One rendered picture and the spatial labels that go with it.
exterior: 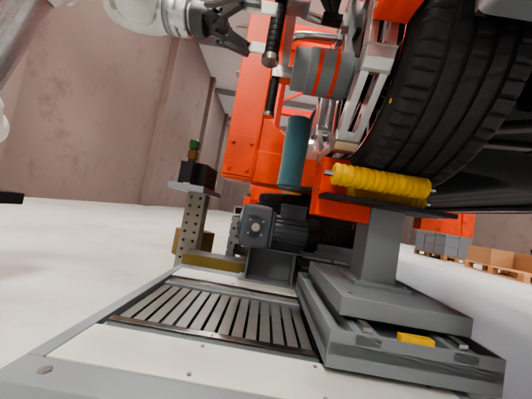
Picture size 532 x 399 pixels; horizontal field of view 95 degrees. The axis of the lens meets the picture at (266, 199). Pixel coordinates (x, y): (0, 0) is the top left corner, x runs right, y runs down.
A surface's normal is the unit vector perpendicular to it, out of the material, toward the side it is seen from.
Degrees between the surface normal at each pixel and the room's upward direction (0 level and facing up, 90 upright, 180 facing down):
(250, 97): 90
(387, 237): 90
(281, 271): 90
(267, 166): 90
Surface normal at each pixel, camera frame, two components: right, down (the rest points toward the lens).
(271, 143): 0.00, -0.06
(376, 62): -0.12, 0.65
